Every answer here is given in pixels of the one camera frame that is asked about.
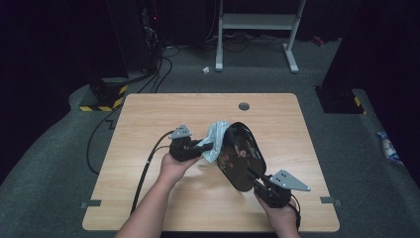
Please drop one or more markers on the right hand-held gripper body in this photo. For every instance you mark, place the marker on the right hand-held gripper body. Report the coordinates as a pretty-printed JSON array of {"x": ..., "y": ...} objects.
[{"x": 277, "y": 195}]

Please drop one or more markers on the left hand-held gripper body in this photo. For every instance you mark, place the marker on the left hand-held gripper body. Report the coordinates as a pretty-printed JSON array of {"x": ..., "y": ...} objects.
[{"x": 183, "y": 148}]

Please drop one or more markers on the striped light blue cloth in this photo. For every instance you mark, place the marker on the striped light blue cloth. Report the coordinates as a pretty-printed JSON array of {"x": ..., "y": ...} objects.
[{"x": 214, "y": 139}]

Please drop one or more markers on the person's left hand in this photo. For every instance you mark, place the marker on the person's left hand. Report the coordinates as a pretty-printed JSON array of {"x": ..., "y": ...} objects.
[{"x": 175, "y": 168}]

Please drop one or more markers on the person's right hand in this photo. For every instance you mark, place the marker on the person's right hand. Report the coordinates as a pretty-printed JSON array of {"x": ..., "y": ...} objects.
[{"x": 284, "y": 218}]

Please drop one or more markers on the grey tape strip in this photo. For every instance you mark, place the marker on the grey tape strip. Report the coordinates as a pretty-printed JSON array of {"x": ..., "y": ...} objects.
[
  {"x": 90, "y": 204},
  {"x": 330, "y": 200}
]

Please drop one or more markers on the grey table grommet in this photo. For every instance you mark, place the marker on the grey table grommet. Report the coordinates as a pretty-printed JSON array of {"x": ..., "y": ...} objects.
[{"x": 244, "y": 106}]

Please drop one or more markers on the white crumpled paper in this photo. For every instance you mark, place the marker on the white crumpled paper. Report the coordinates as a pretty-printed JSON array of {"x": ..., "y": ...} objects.
[{"x": 205, "y": 69}]

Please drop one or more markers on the black yellow striped base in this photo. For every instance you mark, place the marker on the black yellow striped base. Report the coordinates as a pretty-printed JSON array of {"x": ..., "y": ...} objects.
[{"x": 114, "y": 102}]

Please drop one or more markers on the black base with yellow mark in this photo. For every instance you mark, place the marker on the black base with yellow mark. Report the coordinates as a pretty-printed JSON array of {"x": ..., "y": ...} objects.
[{"x": 340, "y": 100}]

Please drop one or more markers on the blue white packet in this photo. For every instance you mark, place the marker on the blue white packet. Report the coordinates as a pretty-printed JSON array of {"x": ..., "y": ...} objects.
[{"x": 387, "y": 148}]

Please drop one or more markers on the dark equipment rack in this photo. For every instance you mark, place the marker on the dark equipment rack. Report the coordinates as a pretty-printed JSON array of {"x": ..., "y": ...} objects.
[{"x": 150, "y": 33}]

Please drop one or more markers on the white metal stand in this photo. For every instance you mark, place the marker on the white metal stand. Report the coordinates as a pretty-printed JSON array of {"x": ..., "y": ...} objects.
[{"x": 257, "y": 21}]

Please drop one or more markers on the small red object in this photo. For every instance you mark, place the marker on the small red object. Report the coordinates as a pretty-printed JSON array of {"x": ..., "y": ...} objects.
[{"x": 317, "y": 40}]

